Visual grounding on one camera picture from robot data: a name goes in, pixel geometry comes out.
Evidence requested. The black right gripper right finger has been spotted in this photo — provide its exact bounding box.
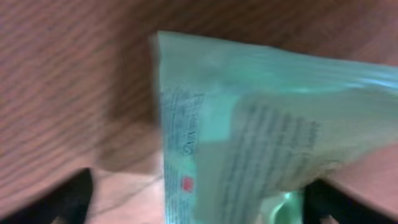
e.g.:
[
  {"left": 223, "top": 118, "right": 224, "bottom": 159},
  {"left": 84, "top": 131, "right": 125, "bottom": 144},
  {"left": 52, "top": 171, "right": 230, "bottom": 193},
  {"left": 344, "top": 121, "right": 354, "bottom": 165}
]
[{"left": 303, "top": 180, "right": 397, "bottom": 224}]

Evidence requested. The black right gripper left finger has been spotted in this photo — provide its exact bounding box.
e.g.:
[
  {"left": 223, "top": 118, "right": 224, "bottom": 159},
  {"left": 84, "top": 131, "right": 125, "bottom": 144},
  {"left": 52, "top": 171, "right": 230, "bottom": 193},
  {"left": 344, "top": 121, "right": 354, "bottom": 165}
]
[{"left": 1, "top": 168, "right": 93, "bottom": 224}]

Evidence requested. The light green wipes packet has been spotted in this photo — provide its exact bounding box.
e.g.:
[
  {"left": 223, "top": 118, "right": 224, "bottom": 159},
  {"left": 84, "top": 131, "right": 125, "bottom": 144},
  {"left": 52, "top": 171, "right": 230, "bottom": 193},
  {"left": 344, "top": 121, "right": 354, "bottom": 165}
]
[{"left": 153, "top": 31, "right": 397, "bottom": 224}]

